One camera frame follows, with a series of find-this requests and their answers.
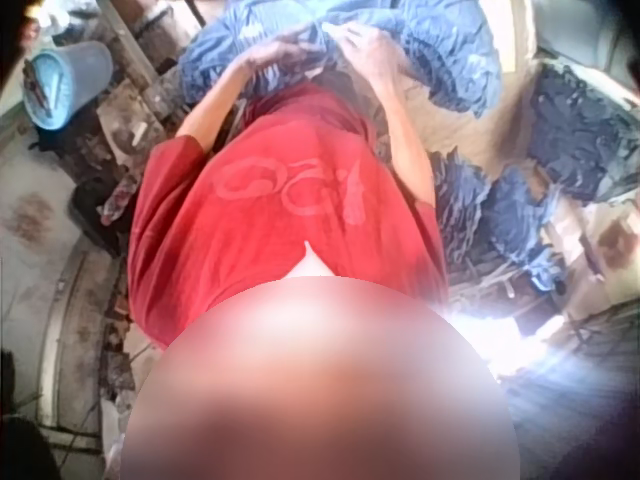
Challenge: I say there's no black bag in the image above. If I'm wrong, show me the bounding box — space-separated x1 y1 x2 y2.
68 183 132 254

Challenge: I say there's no person's right hand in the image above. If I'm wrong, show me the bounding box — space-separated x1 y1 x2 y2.
333 22 409 90

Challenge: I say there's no heap of blue cloths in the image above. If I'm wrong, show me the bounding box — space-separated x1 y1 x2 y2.
430 154 569 287

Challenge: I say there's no large light blue cloth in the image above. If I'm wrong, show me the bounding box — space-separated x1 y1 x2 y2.
178 0 503 121

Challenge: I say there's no beige cloth sheet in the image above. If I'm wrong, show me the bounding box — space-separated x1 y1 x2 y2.
399 0 544 181

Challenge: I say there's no light blue plastic bucket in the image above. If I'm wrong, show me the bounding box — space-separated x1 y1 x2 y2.
21 40 114 133

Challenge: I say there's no person's left hand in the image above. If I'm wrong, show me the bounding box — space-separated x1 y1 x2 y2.
233 35 327 84

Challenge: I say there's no grey wooden plank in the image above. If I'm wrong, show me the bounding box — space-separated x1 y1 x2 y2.
93 0 169 104

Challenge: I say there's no stack of dark blue cloths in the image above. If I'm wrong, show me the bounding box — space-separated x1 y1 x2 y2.
527 63 640 202

